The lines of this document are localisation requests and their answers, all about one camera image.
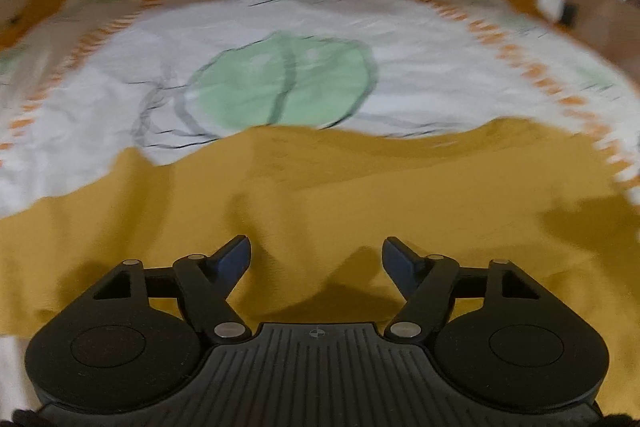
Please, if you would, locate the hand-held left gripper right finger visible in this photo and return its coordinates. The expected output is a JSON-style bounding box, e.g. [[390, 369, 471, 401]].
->
[[381, 237, 548, 343]]

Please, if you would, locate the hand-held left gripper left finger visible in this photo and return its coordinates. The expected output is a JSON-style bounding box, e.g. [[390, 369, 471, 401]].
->
[[92, 234, 251, 344]]

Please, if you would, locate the mustard yellow garment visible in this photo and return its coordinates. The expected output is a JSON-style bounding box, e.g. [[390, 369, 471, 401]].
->
[[0, 117, 640, 418]]

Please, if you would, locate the white leaf-print bed sheet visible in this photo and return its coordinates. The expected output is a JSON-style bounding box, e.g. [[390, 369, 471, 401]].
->
[[0, 0, 640, 413]]

